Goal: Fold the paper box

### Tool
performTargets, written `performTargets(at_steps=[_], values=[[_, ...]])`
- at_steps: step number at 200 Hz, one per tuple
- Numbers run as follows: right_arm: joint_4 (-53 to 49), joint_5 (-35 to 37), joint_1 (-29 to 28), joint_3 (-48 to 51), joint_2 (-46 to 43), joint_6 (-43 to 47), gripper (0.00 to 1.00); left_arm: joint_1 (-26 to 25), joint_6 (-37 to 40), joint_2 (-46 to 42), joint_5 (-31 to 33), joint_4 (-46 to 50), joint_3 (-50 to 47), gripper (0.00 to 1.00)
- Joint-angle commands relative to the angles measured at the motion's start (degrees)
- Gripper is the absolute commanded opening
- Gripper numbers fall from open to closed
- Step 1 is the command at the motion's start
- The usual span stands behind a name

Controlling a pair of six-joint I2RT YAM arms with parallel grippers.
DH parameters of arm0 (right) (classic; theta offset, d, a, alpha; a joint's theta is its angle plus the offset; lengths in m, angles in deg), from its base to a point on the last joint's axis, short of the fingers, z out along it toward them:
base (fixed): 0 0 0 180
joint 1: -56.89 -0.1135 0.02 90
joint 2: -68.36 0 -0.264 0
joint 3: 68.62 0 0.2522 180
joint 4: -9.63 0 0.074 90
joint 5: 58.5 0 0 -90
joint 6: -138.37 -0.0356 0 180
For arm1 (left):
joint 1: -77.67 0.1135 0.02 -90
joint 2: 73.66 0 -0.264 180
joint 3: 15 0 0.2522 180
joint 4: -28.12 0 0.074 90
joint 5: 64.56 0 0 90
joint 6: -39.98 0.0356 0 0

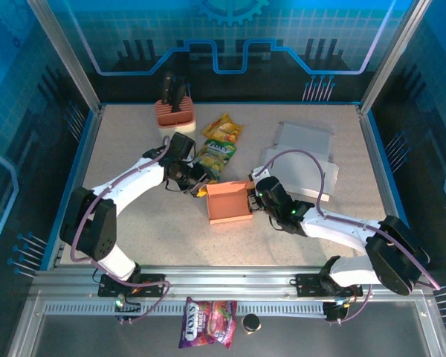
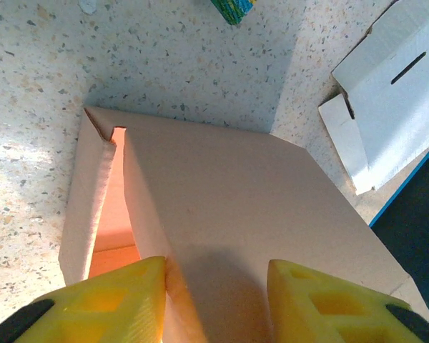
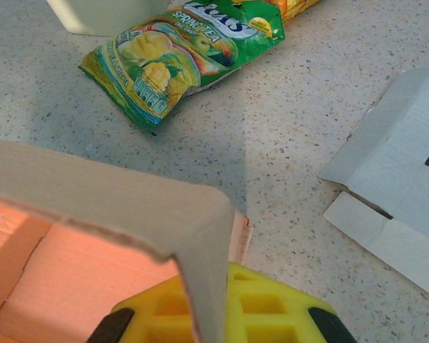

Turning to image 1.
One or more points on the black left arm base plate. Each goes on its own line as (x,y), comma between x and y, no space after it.
(152,286)

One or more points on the yellow candy bag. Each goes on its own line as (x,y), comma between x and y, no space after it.
(223,128)

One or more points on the black round cap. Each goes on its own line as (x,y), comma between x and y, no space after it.
(251,323)

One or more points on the aluminium frame post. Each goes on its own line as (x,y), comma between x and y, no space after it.
(392,56)
(68,56)

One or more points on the purple Fox's berries candy bag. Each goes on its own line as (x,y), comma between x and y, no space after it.
(208,323)

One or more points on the blue edged side rail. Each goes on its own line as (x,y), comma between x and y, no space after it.
(86,148)
(374,148)

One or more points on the aluminium cross rail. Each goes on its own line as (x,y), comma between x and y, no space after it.
(226,282)

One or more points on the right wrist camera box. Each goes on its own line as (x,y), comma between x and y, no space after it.
(262,174)

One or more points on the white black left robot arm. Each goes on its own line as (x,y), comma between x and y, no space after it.
(134,182)

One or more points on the cream knife block pink top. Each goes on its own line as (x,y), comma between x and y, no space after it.
(172,115)

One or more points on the pink paper box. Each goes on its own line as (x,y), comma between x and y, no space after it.
(226,204)

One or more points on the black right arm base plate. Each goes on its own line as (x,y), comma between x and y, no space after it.
(308,285)

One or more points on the white paper box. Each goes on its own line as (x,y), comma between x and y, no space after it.
(304,135)

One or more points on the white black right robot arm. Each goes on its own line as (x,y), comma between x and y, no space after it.
(342,227)

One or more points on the green Fox's candy bag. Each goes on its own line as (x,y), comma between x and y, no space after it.
(217,152)

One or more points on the small black electronics module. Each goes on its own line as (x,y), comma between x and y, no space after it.
(336,310)
(128,308)

